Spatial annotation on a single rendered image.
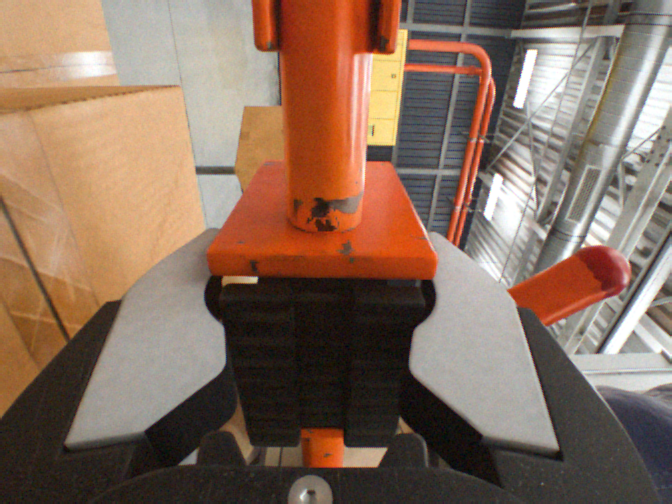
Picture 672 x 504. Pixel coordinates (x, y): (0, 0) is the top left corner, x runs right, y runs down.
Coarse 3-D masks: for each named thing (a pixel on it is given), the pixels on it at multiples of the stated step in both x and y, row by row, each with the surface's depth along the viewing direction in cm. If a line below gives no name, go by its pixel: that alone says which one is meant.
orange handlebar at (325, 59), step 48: (288, 0) 7; (336, 0) 6; (384, 0) 6; (288, 48) 7; (336, 48) 7; (384, 48) 7; (288, 96) 8; (336, 96) 7; (288, 144) 8; (336, 144) 8; (288, 192) 9; (336, 192) 8
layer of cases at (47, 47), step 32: (0, 0) 47; (32, 0) 53; (64, 0) 60; (96, 0) 69; (0, 32) 48; (32, 32) 54; (64, 32) 61; (96, 32) 70; (0, 64) 48; (32, 64) 54; (64, 64) 61; (96, 64) 70
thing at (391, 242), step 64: (256, 192) 11; (384, 192) 12; (256, 256) 8; (320, 256) 8; (384, 256) 8; (256, 320) 8; (320, 320) 9; (384, 320) 8; (256, 384) 9; (320, 384) 11; (384, 384) 10
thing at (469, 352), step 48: (432, 240) 11; (432, 288) 9; (480, 288) 9; (432, 336) 7; (480, 336) 7; (432, 384) 6; (480, 384) 6; (528, 384) 6; (432, 432) 6; (480, 432) 5; (528, 432) 5
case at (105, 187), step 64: (0, 128) 12; (64, 128) 15; (128, 128) 21; (0, 192) 12; (64, 192) 15; (128, 192) 21; (192, 192) 31; (0, 256) 12; (64, 256) 16; (128, 256) 21; (0, 320) 12; (64, 320) 16; (0, 384) 12
